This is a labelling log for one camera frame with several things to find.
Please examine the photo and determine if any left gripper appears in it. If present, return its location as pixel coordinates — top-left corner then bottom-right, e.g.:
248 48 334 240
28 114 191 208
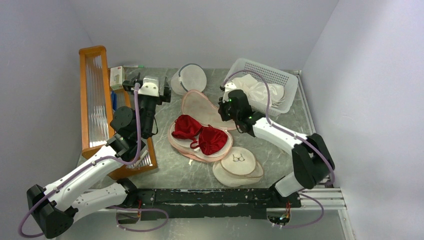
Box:
122 72 171 136

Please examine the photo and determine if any red bra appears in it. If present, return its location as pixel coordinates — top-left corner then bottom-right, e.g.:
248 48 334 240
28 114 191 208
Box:
171 114 229 156

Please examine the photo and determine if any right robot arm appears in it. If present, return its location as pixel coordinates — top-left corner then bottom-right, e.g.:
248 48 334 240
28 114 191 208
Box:
218 89 335 207

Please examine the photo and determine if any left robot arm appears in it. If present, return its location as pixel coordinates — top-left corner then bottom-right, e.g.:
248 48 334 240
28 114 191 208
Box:
26 76 172 239

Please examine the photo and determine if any white cylindrical laundry bag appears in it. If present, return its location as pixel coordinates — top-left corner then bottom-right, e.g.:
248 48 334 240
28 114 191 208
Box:
168 63 207 96

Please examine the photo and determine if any beige round laundry bag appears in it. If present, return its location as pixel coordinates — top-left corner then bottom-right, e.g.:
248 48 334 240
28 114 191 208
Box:
212 146 264 188

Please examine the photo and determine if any white cloth in basket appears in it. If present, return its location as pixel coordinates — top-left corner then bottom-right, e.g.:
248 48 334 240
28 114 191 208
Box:
231 74 286 107

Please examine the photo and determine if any white marker pen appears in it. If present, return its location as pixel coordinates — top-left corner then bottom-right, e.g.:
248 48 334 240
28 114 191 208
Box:
123 64 145 69

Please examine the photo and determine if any small white carton box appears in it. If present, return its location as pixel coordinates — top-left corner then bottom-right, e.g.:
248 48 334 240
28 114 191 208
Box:
109 66 126 91

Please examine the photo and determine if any orange wooden rack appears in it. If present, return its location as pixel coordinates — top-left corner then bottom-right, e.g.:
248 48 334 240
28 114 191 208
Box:
79 45 158 180

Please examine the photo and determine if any white plastic basket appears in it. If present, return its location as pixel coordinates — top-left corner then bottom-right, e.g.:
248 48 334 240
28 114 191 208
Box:
224 58 299 117

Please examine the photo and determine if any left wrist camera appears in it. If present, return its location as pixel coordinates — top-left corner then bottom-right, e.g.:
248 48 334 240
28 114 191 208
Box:
138 76 160 97

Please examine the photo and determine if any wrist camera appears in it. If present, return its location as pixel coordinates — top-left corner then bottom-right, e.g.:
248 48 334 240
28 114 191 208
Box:
221 82 237 98
138 76 160 97

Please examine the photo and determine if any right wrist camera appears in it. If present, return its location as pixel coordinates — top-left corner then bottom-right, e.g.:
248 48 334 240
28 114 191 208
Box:
221 82 237 98

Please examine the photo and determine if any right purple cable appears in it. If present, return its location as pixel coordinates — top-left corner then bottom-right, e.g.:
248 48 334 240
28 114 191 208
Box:
220 69 335 230

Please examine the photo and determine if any purple cable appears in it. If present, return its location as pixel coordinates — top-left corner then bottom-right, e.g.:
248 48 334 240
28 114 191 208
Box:
18 82 170 239
220 69 335 230

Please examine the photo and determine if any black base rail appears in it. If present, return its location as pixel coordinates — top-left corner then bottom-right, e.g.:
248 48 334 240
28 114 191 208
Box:
119 187 302 221

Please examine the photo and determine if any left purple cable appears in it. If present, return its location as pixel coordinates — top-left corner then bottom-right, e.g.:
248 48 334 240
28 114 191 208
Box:
18 82 170 239

